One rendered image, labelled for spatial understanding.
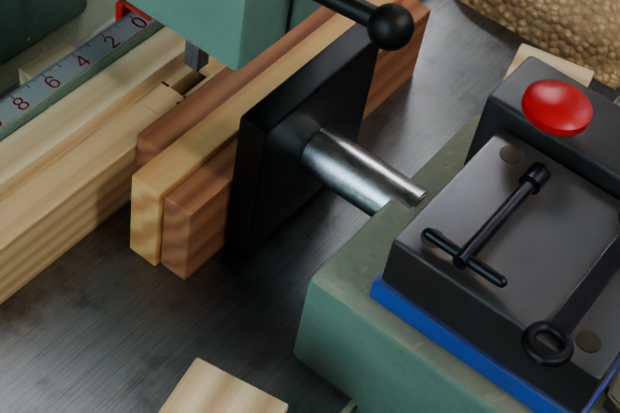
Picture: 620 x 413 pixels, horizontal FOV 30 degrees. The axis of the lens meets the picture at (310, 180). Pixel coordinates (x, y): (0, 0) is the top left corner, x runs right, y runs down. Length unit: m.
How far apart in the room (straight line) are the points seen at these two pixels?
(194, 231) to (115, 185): 0.06
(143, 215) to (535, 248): 0.18
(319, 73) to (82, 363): 0.17
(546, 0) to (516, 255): 0.27
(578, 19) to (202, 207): 0.29
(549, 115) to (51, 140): 0.23
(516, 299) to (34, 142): 0.23
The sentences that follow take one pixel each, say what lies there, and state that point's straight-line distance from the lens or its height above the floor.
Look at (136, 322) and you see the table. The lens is 0.54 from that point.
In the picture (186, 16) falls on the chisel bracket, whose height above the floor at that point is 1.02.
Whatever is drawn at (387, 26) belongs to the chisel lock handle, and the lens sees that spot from 0.48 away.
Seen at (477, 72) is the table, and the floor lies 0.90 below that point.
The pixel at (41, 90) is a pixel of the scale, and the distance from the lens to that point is 0.56.
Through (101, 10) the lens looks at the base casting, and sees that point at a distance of 0.84.
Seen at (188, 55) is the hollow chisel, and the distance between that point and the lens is 0.58.
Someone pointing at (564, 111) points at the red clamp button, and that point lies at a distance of 0.50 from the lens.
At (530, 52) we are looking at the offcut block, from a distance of 0.64.
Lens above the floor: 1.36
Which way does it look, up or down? 49 degrees down
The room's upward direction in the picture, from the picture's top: 12 degrees clockwise
